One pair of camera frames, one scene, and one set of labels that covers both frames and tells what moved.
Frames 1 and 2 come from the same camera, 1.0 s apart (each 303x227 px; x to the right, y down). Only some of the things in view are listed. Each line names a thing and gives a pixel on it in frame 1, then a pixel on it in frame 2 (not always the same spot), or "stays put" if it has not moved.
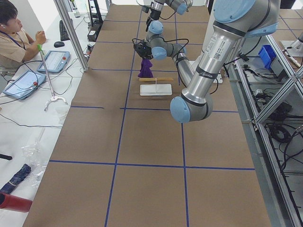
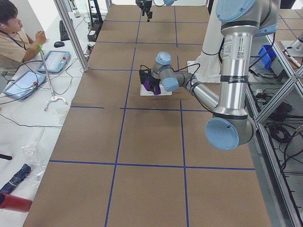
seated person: [16, 47] stays put
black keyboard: [64, 34] stays put
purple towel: [145, 70] → [147, 84]
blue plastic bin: [267, 54] stays put
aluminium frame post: [72, 34] stays put
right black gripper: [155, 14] → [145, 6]
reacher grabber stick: [53, 97] stays put
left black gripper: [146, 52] → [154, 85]
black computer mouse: [58, 44] stays put
